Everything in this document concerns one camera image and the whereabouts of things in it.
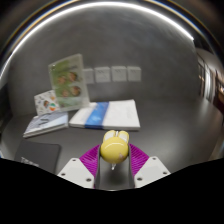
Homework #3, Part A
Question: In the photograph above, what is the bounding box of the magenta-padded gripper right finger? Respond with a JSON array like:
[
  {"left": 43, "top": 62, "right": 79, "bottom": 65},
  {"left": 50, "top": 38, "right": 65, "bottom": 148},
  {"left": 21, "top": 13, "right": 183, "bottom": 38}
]
[{"left": 128, "top": 143, "right": 172, "bottom": 189}]

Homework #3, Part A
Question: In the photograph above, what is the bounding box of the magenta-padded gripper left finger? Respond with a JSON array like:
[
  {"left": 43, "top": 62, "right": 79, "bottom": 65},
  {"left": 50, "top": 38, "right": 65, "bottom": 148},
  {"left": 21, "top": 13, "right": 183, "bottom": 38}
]
[{"left": 57, "top": 143, "right": 102, "bottom": 190}]

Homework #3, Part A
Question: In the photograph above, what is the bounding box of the yellow rabbit-shaped computer mouse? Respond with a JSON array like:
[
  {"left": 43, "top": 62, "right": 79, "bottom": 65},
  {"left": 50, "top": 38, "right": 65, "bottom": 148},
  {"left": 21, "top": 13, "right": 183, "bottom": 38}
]
[{"left": 99, "top": 129, "right": 130, "bottom": 171}]

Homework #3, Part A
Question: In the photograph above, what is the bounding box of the black mouse pad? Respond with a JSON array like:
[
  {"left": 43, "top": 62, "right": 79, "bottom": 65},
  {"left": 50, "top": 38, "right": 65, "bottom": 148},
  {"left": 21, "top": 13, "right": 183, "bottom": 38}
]
[{"left": 13, "top": 139, "right": 62, "bottom": 175}]

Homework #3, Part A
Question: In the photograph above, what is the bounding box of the white book with blue band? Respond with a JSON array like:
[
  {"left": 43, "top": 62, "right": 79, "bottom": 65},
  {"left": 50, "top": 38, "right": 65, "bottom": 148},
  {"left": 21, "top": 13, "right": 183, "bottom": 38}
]
[{"left": 68, "top": 98, "right": 141, "bottom": 131}]

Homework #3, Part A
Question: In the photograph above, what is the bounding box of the grey striped book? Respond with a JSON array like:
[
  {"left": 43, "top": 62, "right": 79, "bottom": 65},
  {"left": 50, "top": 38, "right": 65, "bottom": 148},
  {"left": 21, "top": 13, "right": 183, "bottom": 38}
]
[{"left": 22, "top": 111, "right": 70, "bottom": 139}]

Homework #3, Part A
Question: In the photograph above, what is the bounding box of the colourful sticker card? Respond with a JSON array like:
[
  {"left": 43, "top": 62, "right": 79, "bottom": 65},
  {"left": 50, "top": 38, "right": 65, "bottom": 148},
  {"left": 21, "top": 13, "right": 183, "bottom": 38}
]
[{"left": 33, "top": 89, "right": 61, "bottom": 117}]

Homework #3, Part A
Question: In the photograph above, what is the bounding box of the green acrylic sign stand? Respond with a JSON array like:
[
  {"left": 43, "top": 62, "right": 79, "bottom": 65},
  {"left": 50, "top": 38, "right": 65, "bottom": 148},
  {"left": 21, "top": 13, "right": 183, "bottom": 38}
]
[{"left": 47, "top": 53, "right": 90, "bottom": 113}]

